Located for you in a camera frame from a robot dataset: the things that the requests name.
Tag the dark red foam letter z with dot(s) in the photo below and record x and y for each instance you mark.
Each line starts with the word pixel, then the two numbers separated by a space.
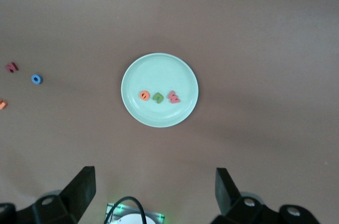
pixel 12 67

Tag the blue foam letter o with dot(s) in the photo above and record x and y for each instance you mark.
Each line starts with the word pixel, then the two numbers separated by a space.
pixel 32 79

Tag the pink foam letter w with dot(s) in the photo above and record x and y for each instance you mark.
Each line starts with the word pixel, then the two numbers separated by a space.
pixel 173 98

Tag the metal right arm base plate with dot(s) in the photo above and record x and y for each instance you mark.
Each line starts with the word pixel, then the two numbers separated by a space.
pixel 160 216

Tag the orange foam letter v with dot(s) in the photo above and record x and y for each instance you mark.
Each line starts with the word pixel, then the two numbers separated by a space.
pixel 2 105

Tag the orange foam letter e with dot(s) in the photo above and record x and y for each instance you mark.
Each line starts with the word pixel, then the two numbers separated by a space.
pixel 140 96

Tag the brown table cover sheet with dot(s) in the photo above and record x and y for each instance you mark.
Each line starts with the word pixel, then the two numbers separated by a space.
pixel 238 36

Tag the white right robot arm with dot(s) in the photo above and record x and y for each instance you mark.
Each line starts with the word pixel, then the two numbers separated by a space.
pixel 129 220

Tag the green plate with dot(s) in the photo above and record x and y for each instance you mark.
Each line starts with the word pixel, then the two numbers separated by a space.
pixel 159 73

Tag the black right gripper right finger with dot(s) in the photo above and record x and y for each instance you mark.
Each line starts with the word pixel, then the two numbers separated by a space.
pixel 227 197

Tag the green foam letter n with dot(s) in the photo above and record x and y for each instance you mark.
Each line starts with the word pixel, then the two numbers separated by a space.
pixel 161 98

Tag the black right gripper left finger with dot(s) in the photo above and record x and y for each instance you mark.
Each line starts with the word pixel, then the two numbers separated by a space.
pixel 79 195

